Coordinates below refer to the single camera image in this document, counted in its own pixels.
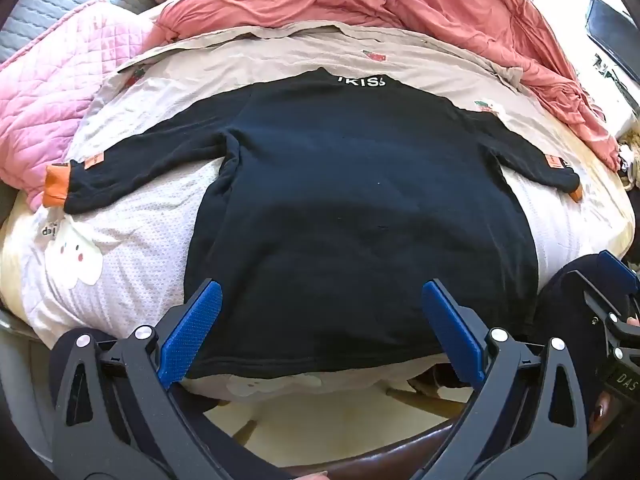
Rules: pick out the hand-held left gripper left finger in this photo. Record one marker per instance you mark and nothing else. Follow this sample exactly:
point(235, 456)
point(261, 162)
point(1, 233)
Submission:
point(192, 325)

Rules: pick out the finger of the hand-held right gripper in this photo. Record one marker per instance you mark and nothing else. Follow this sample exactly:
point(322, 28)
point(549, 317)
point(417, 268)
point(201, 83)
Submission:
point(597, 300)
point(617, 267)

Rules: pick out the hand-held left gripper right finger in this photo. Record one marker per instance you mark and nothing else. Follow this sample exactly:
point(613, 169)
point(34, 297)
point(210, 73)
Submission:
point(450, 325)

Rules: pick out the black long-sleeve sweater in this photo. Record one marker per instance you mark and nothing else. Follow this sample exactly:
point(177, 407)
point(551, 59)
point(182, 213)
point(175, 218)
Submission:
point(350, 185)

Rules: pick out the person's right hand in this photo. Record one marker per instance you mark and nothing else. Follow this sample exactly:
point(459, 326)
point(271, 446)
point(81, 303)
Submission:
point(633, 320)

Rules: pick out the person's left hand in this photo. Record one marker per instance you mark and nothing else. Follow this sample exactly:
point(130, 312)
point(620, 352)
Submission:
point(310, 475)

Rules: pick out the strawberry bear printed blanket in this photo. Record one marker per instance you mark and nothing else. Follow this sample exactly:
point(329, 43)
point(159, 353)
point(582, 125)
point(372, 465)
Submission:
point(150, 240)

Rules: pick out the brown leather stool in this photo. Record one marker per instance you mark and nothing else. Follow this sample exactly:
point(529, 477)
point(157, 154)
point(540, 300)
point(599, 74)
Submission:
point(360, 452)

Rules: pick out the dark monitor screen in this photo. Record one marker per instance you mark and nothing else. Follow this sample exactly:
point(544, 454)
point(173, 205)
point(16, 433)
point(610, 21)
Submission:
point(607, 30)

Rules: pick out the pink quilted blanket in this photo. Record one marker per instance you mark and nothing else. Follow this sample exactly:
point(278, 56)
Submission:
point(50, 85)

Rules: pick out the coral duvet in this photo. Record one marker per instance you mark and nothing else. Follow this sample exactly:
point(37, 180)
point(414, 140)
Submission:
point(400, 0)

